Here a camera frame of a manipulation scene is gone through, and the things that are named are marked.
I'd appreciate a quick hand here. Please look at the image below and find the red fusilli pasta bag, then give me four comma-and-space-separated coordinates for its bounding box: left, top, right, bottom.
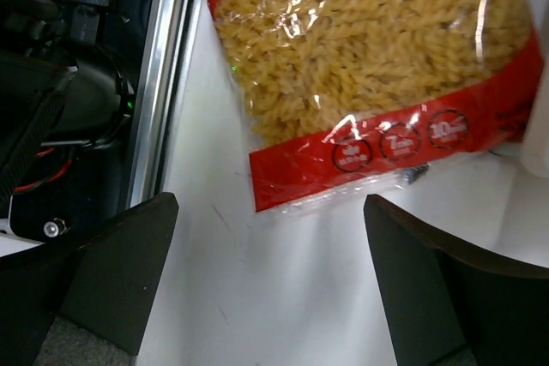
208, 0, 544, 212

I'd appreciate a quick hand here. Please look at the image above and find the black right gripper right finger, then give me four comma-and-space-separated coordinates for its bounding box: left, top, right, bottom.
364, 195, 548, 365

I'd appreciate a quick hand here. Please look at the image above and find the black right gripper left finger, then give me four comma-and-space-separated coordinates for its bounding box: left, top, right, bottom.
1, 193, 179, 365

